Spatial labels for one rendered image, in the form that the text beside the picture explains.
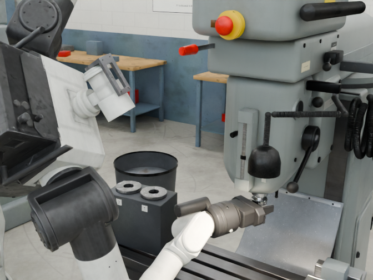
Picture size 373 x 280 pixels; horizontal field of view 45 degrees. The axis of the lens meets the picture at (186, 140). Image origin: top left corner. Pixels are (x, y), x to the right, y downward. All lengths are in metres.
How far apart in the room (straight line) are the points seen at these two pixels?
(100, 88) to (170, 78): 5.60
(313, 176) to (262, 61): 0.68
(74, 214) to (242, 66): 0.52
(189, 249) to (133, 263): 0.45
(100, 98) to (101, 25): 6.32
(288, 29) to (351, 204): 0.86
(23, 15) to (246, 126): 0.57
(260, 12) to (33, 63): 0.47
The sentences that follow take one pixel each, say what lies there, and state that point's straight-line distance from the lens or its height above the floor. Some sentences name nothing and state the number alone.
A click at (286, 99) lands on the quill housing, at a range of 1.13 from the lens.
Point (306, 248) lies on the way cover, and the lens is 1.66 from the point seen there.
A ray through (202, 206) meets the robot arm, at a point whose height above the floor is 1.29.
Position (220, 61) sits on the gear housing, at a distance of 1.13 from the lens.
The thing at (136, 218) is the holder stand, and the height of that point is 1.10.
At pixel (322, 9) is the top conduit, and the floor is 1.80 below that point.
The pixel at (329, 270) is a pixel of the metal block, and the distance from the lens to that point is 1.31.
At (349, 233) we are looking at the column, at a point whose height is 1.02.
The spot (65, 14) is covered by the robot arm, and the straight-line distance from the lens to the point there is 1.13.
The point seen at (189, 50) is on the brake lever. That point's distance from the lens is 1.03.
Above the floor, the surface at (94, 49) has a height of 0.98.
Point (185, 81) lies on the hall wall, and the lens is 6.40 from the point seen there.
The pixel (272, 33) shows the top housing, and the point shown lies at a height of 1.75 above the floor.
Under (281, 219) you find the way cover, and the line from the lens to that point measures 1.70.
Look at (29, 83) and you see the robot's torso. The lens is 0.93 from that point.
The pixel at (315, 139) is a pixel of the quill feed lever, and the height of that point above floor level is 1.46.
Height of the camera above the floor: 1.83
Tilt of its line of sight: 18 degrees down
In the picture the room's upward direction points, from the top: 1 degrees clockwise
